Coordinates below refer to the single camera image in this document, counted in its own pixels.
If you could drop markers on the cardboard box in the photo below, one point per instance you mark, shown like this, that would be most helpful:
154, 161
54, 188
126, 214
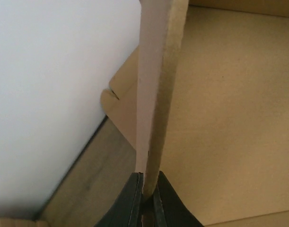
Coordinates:
204, 98
12, 222

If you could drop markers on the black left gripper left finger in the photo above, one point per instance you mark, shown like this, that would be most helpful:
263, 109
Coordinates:
126, 211

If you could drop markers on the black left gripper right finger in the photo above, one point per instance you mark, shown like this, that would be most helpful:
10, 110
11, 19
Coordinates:
168, 209

